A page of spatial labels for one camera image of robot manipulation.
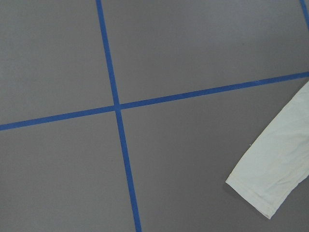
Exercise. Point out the blue tape line crosswise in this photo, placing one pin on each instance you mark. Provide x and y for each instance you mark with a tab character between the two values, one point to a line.
146	102

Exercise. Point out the cream long-sleeve printed shirt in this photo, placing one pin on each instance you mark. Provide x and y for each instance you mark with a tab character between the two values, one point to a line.
278	160

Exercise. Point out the blue tape line corner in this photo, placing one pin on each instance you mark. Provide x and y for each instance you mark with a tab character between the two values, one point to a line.
305	12

